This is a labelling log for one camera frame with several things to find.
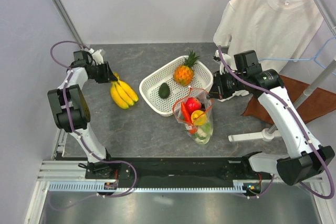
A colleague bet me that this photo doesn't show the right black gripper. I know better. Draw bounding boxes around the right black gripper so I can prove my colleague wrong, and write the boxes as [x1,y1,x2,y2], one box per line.
[207,69,247,100]

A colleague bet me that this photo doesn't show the white plastic fruit basket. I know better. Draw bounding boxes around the white plastic fruit basket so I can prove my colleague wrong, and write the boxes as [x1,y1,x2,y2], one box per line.
[139,56,213,116]

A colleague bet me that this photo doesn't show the yellow toy bananas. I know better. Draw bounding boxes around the yellow toy bananas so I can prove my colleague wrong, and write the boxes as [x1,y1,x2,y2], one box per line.
[110,72,139,110]

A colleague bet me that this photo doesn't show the clear zip top bag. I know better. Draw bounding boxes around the clear zip top bag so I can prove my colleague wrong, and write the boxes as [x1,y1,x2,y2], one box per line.
[173,86,214,145]

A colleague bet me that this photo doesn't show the toy cabbage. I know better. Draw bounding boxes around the toy cabbage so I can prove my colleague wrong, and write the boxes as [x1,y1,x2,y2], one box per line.
[191,122,213,144]

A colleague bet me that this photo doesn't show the green toy avocado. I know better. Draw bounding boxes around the green toy avocado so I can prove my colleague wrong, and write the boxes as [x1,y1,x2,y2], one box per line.
[159,82,170,99]

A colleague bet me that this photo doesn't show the black toy grapes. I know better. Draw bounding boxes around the black toy grapes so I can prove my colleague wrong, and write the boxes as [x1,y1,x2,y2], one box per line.
[201,102,212,111]

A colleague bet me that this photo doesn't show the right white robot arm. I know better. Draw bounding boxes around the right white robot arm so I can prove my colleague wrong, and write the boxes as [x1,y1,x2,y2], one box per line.
[207,50,335,186]

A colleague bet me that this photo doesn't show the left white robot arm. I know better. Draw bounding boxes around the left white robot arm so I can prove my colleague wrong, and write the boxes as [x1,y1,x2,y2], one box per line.
[47,49,117,179]

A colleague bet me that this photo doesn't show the toy pineapple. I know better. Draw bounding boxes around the toy pineapple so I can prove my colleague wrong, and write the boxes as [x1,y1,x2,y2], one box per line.
[173,50,200,86]

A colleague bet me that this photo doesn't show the white clothes rack stand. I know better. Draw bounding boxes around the white clothes rack stand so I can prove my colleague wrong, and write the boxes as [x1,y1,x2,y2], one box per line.
[228,58,335,142]

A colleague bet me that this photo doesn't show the white t-shirt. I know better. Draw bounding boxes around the white t-shirt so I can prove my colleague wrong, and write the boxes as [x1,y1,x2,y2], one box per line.
[213,0,323,72]

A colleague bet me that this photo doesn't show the brown cloth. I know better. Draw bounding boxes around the brown cloth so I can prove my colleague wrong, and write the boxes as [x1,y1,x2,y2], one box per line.
[241,74,336,125]

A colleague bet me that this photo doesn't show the blue clothes hanger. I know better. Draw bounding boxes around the blue clothes hanger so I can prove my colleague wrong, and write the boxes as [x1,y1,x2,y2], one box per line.
[258,36,335,69]

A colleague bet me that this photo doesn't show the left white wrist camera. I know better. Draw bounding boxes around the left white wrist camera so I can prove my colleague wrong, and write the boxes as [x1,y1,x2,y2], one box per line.
[88,48,106,65]

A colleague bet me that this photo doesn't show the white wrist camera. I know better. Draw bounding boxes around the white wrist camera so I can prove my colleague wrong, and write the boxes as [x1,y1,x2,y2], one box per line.
[214,50,232,74]
[88,48,106,65]

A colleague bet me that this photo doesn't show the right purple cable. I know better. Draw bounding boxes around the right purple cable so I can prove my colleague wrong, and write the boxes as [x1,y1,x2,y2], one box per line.
[217,45,333,200]

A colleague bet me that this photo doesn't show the purple cable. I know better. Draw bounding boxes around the purple cable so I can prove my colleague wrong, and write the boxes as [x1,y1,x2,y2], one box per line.
[47,40,139,211]
[217,45,333,200]

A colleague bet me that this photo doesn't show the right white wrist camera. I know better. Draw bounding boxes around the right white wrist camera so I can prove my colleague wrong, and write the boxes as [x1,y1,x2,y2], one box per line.
[214,50,232,74]

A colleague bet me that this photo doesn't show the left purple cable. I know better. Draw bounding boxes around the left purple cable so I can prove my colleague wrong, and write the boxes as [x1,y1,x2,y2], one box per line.
[47,40,139,211]

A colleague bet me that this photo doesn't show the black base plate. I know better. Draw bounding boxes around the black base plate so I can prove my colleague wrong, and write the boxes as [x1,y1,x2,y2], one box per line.
[78,157,271,189]

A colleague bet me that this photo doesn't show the slotted cable duct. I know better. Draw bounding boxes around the slotted cable duct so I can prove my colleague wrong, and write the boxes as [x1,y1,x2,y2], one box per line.
[48,180,250,194]

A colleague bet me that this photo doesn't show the aluminium frame post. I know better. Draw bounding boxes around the aluminium frame post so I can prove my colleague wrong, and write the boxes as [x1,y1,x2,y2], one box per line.
[52,0,83,44]

